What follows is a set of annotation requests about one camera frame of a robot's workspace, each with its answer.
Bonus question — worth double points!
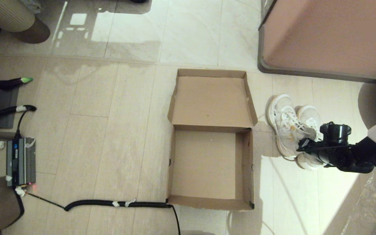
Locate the white mesh sneaker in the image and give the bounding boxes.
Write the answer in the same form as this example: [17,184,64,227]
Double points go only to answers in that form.
[296,105,330,171]

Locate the white sneaker with yellow tag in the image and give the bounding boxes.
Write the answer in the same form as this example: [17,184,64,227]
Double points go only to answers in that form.
[266,94,317,160]

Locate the brown cardboard shoe box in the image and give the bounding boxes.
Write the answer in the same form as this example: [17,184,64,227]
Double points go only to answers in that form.
[167,68,259,211]

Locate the pink cabinet with dark trim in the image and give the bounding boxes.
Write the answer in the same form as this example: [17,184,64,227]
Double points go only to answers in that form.
[257,0,376,88]

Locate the grey metal power inverter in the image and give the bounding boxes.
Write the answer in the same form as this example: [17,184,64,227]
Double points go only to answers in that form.
[6,137,37,187]

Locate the black rod with green tip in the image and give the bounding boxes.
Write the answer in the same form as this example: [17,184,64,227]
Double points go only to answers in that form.
[0,77,34,91]

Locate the grey crumpled cloth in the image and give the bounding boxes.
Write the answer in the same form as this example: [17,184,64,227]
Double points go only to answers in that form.
[20,0,42,14]

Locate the beige ribbed cylinder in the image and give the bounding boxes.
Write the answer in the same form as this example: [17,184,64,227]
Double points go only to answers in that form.
[0,0,36,33]

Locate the thin black cable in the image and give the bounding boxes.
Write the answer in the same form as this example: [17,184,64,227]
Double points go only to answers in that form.
[172,206,181,235]

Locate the black corrugated cable conduit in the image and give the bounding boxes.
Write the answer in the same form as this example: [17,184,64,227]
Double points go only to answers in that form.
[21,190,172,212]

